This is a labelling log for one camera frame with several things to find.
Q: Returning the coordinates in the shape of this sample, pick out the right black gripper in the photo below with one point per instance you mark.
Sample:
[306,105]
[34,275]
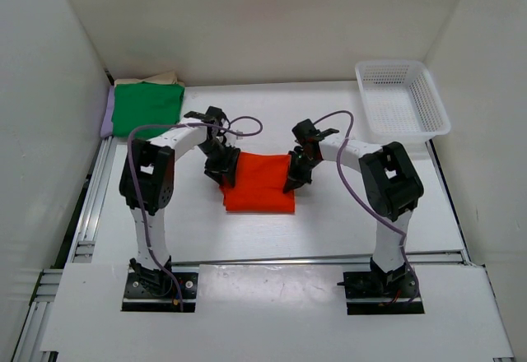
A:
[297,169]

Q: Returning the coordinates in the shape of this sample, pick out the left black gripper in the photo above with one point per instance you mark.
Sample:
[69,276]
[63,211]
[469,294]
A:
[225,166]

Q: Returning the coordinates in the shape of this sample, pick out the orange t shirt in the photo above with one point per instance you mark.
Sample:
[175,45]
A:
[259,186]

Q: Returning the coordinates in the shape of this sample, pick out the beige t shirt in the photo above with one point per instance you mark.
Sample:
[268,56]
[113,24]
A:
[166,78]

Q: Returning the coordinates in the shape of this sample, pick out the green t shirt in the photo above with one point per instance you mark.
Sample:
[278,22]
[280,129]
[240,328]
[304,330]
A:
[145,103]

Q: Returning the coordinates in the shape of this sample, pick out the purple t shirt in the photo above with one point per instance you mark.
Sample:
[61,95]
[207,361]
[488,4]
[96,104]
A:
[106,129]

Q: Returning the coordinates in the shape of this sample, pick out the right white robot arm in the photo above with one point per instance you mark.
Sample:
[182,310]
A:
[381,179]

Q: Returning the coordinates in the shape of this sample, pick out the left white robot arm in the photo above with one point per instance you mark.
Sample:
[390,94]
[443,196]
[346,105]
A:
[148,182]

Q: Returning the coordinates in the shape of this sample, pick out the white plastic basket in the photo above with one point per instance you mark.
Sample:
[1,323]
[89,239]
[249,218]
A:
[400,102]

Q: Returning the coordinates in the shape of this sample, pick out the white front board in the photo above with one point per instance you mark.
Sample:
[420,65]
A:
[275,314]

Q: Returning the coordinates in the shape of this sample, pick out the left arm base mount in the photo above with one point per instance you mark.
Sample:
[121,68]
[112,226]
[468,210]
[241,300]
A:
[153,291]

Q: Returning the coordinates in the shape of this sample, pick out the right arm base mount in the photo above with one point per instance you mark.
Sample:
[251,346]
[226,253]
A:
[375,292]

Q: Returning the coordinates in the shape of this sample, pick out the aluminium frame rail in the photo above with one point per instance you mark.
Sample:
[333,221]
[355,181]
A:
[327,229]

